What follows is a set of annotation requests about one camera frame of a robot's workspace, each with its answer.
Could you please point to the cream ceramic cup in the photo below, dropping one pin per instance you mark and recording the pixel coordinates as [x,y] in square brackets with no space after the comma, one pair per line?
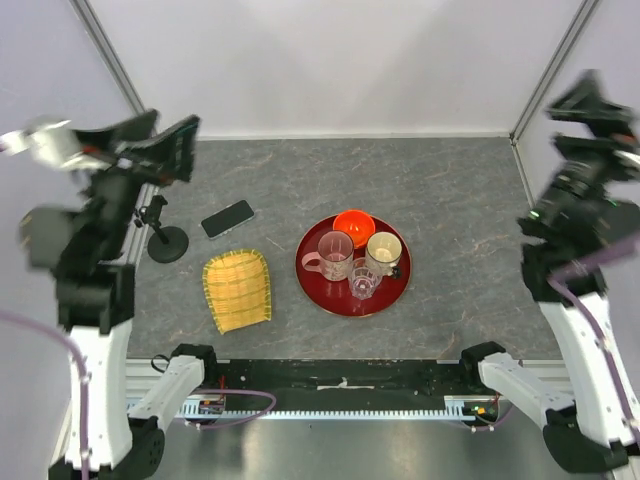
[383,253]

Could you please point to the left aluminium frame post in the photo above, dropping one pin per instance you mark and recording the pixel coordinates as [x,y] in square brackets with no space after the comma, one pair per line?
[92,25]

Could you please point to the yellow woven bamboo basket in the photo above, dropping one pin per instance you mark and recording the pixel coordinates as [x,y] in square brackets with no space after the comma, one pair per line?
[237,289]

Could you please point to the grey slotted cable duct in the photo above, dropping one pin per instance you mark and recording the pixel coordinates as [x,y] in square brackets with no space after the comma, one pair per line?
[199,409]

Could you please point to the pink glass mug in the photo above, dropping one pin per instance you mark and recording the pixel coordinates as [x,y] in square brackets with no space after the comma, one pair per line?
[332,258]

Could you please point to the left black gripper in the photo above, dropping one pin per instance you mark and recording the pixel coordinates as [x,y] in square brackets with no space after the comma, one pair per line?
[105,146]

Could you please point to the orange plastic bowl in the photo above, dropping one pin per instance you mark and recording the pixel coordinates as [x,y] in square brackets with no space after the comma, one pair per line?
[357,224]

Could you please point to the clear faceted glass tumbler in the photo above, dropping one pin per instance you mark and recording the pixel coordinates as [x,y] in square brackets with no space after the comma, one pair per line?
[363,281]

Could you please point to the black smartphone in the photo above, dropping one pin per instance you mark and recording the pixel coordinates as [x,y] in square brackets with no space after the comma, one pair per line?
[227,219]

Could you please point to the right aluminium frame post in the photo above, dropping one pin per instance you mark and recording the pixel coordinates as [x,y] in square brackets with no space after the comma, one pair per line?
[577,25]

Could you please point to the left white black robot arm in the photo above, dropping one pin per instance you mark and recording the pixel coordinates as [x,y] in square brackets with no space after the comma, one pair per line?
[95,291]

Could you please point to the aluminium frame post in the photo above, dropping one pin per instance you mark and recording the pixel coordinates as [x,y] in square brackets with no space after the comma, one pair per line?
[577,25]
[92,25]

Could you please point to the black phone stand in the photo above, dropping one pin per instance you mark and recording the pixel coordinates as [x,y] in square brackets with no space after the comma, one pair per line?
[167,243]

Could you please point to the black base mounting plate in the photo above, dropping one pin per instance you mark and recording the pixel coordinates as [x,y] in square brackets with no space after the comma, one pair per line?
[350,383]

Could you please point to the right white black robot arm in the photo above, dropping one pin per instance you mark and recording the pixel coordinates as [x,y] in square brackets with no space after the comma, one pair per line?
[572,230]

